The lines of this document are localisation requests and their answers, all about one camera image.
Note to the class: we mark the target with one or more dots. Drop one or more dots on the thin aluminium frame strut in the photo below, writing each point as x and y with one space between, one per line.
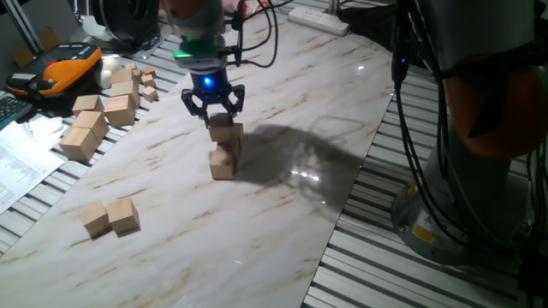
19 19

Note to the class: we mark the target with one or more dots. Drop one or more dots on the crumpled white tissue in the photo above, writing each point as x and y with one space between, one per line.
45 128

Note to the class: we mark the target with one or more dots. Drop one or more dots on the large wooden cube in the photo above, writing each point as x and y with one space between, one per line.
79 143
122 76
120 110
125 92
91 124
87 104

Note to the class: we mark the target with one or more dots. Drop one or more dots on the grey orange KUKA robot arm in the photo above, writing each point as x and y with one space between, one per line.
471 34

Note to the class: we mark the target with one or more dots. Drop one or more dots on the printed white paper sheet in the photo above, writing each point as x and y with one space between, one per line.
21 167

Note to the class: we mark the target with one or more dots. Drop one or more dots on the black computer keyboard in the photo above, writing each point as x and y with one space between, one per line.
10 109

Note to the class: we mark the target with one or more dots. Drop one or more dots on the orange black teach pendant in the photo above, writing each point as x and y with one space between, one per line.
55 70

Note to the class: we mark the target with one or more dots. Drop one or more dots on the white rounded figurine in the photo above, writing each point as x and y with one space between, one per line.
107 70

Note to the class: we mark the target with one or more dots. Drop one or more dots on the black round drum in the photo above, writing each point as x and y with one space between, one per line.
124 19

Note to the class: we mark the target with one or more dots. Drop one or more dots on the white marble pattern board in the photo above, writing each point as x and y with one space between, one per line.
171 256

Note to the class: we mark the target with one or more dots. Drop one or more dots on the green gripper mounting adapter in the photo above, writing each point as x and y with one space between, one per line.
199 49

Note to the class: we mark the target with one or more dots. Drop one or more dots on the white power strip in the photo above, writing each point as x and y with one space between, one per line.
319 19

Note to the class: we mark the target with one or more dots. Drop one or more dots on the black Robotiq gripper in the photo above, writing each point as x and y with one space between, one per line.
210 85

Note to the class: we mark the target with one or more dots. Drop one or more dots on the tiny wooden cube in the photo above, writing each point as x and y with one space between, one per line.
149 70
150 94
137 75
130 66
148 80

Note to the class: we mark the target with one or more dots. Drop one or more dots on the brown cardboard piece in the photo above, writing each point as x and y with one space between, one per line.
23 53

